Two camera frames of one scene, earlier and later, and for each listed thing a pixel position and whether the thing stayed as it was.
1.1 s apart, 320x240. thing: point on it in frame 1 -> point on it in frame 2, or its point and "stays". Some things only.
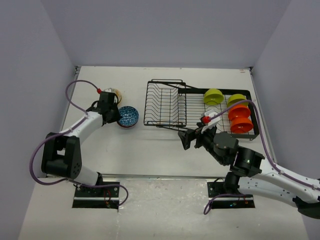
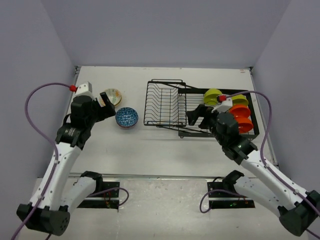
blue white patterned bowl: (130, 115) stays
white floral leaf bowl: (115, 91) stays
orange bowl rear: (239, 111) stays
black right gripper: (190, 135) -> (201, 110)
